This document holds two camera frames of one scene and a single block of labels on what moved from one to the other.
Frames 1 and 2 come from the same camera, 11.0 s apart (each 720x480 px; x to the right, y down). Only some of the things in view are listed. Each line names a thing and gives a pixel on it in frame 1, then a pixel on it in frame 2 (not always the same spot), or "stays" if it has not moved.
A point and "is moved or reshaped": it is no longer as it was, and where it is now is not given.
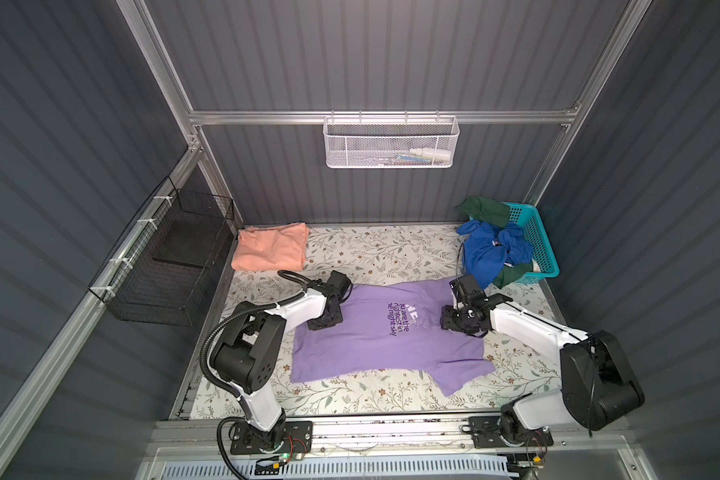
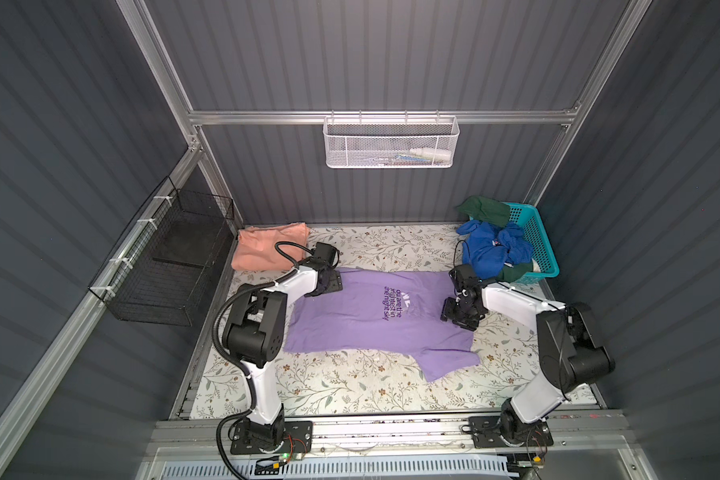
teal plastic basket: [543, 251] stays
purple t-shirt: [391, 334] is moved or reshaped
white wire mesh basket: [390, 142] stays
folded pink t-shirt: [271, 247] stays
